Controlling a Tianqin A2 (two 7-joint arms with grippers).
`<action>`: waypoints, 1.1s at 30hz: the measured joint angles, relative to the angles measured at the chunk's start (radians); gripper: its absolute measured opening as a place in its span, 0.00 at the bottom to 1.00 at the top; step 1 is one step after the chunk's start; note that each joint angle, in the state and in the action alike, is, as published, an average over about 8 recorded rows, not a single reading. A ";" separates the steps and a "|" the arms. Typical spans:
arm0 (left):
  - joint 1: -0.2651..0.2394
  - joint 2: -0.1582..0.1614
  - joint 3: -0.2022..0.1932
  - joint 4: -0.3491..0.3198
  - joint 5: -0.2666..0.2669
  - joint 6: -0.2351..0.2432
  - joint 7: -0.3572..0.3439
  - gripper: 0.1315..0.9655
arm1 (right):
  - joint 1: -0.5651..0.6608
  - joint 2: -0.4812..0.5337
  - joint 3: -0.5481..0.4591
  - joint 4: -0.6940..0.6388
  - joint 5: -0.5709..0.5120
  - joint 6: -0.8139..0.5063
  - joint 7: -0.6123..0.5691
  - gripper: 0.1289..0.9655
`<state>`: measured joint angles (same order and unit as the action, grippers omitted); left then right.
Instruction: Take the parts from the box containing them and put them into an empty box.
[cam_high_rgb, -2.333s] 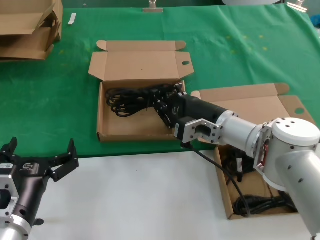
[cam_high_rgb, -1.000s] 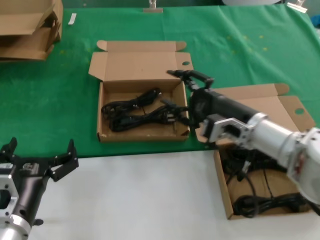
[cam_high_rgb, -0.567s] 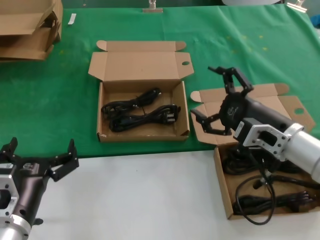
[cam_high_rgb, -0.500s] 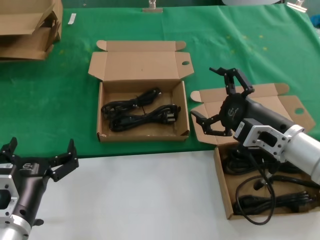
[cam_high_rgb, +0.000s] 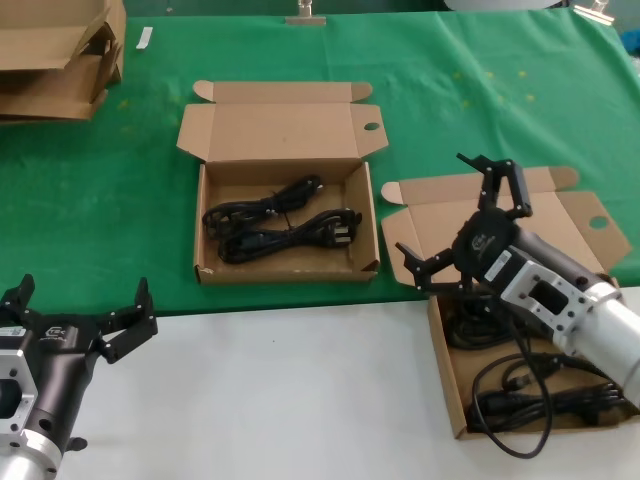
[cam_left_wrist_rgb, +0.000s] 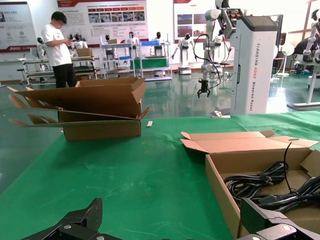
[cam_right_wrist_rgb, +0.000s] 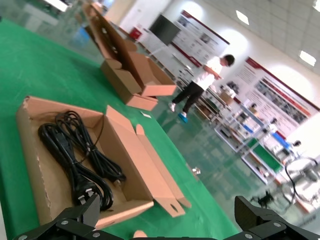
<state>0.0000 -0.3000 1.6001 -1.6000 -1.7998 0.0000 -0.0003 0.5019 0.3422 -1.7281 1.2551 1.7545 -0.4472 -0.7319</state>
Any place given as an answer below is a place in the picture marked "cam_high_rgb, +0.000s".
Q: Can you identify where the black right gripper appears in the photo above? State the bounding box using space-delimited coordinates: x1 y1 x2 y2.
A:
394 152 601 301

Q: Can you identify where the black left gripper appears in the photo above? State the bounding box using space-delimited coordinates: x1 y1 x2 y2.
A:
0 273 159 454

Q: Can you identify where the stacked cardboard box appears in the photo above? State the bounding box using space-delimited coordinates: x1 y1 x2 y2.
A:
0 0 126 72
0 37 125 123

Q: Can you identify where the open cardboard box with dented rim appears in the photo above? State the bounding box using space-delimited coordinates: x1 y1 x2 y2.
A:
175 79 390 286

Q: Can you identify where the green table cloth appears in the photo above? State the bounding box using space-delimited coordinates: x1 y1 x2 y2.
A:
0 8 640 319

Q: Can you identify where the metal table clamp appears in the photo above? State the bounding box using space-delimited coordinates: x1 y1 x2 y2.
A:
284 0 328 27
571 0 617 25

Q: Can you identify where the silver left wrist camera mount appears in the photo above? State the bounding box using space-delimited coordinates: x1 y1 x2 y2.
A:
0 324 40 447

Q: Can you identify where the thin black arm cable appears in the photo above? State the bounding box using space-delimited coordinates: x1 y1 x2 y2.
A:
471 299 569 459

